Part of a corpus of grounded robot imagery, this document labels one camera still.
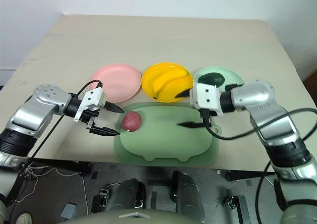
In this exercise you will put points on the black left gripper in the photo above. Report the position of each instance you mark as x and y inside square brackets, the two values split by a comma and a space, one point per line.
[90, 116]

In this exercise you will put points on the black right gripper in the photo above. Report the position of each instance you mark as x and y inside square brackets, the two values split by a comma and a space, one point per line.
[206, 117]

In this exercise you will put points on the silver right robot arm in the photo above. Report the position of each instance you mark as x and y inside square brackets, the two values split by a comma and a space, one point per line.
[255, 92]

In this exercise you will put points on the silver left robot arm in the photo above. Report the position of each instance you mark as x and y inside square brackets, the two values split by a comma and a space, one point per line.
[37, 110]

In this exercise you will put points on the pink plate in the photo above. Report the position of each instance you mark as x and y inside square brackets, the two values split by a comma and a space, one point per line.
[116, 77]

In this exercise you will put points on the yellow plate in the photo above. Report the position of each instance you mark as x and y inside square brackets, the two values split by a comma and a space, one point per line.
[151, 77]

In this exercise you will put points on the light green plate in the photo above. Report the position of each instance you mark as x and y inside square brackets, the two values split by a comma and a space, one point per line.
[232, 76]

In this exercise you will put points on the reddish pink round fruit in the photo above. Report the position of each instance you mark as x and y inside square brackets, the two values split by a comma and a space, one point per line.
[132, 121]

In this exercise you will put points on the translucent green mat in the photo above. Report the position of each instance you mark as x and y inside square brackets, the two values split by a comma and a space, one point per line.
[117, 149]

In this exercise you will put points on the yellow banana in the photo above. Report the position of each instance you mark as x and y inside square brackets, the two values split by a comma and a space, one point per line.
[166, 82]

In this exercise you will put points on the green cutting board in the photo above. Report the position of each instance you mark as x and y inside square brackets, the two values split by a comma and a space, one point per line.
[168, 139]

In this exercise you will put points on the dark green avocado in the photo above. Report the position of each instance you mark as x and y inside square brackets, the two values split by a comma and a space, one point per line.
[210, 79]

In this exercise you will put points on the dark rounded grey shape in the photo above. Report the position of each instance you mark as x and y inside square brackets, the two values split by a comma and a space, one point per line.
[188, 196]
[127, 194]

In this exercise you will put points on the black metal floor stand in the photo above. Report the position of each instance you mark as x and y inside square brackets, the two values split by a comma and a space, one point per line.
[100, 201]
[237, 209]

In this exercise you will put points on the small grey box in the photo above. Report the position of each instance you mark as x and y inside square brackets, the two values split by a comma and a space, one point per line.
[68, 210]

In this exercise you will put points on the grey-green robot torso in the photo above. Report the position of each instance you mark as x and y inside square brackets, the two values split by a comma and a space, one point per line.
[128, 217]

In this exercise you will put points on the white shoe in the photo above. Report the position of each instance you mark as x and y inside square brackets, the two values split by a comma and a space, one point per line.
[24, 218]

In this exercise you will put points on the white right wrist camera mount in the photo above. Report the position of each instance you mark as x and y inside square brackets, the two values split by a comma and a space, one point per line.
[205, 96]

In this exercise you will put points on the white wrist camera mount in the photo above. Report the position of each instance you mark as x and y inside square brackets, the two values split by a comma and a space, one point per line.
[205, 96]
[95, 96]

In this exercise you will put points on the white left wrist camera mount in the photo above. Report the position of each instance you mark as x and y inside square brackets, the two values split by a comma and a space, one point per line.
[95, 96]

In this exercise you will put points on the black table frame bar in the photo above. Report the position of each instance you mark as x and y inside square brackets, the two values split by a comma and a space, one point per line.
[64, 165]
[247, 175]

